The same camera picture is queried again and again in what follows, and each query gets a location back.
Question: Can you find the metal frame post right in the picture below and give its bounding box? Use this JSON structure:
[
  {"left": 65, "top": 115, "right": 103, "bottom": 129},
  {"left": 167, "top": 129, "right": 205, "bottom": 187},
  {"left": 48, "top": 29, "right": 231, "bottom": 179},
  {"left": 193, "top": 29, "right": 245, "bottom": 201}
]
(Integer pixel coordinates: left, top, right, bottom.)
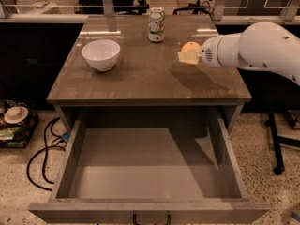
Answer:
[{"left": 212, "top": 0, "right": 226, "bottom": 21}]

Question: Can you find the open grey top drawer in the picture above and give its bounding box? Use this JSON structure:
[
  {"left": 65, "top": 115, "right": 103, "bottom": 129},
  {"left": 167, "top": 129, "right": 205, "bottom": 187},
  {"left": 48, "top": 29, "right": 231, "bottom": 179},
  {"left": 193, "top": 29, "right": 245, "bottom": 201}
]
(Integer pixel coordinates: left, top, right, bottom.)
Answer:
[{"left": 29, "top": 113, "right": 268, "bottom": 225}]

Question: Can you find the white green soda can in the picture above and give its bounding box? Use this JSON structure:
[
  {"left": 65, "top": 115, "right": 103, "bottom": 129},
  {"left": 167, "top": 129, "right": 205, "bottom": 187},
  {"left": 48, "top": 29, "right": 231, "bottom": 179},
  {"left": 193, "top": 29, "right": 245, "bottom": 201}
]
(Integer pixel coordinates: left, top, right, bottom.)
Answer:
[{"left": 148, "top": 7, "right": 165, "bottom": 42}]

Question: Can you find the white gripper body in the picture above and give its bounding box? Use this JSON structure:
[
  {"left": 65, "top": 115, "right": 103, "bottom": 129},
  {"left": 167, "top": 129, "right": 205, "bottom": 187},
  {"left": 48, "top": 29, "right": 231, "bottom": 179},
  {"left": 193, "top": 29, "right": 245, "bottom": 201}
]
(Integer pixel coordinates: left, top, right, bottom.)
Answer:
[{"left": 202, "top": 36, "right": 222, "bottom": 68}]

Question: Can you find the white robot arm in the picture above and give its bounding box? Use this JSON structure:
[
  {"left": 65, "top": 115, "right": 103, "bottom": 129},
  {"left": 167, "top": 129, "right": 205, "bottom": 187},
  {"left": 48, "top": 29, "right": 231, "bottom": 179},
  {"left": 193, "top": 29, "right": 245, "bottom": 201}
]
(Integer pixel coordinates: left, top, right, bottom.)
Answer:
[{"left": 178, "top": 22, "right": 300, "bottom": 85}]

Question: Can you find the black floor cable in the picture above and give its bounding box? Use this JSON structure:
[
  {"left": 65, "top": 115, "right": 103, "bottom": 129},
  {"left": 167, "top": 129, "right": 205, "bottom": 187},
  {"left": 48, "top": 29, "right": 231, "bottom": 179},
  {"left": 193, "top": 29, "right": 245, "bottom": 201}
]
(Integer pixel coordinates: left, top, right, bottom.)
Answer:
[{"left": 25, "top": 116, "right": 68, "bottom": 192}]

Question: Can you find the black stand with wheel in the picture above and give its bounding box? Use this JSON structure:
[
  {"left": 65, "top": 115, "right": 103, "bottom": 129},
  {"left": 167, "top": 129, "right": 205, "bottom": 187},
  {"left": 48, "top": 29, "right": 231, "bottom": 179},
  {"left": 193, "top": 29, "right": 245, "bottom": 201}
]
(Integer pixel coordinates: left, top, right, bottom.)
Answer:
[{"left": 264, "top": 112, "right": 300, "bottom": 175}]

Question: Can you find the orange fruit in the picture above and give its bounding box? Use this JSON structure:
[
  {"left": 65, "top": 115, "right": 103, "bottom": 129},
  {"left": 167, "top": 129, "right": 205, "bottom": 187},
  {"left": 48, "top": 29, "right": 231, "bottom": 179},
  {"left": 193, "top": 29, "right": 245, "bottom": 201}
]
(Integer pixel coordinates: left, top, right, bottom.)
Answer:
[{"left": 181, "top": 42, "right": 201, "bottom": 56}]

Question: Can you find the white ceramic bowl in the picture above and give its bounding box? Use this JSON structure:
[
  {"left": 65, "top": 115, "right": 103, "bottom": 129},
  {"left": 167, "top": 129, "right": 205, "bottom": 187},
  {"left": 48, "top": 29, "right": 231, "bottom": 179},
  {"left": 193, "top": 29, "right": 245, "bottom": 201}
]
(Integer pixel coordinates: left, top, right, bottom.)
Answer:
[{"left": 82, "top": 39, "right": 121, "bottom": 71}]

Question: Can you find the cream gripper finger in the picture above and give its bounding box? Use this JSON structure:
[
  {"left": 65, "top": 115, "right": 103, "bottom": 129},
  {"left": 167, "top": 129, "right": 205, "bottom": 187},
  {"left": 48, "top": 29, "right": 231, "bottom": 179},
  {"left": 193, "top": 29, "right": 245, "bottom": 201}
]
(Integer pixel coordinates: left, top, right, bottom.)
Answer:
[{"left": 178, "top": 49, "right": 200, "bottom": 65}]

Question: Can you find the tan hat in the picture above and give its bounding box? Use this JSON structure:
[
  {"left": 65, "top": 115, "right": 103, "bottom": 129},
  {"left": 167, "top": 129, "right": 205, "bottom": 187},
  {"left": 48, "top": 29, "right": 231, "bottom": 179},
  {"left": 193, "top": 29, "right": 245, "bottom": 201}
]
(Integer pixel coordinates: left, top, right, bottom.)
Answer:
[{"left": 4, "top": 106, "right": 29, "bottom": 124}]

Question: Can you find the dark box of clutter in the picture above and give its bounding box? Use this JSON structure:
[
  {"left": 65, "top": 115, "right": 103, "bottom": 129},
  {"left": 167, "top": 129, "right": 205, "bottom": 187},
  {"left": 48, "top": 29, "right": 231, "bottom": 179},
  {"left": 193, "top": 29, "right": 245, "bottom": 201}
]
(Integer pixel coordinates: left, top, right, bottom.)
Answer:
[{"left": 0, "top": 100, "right": 39, "bottom": 148}]

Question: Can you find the grey cabinet counter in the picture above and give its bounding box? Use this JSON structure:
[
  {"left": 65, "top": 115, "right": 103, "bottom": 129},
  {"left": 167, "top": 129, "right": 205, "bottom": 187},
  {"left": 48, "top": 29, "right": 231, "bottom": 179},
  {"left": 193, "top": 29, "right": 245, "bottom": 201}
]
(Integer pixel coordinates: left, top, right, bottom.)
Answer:
[{"left": 46, "top": 14, "right": 252, "bottom": 133}]

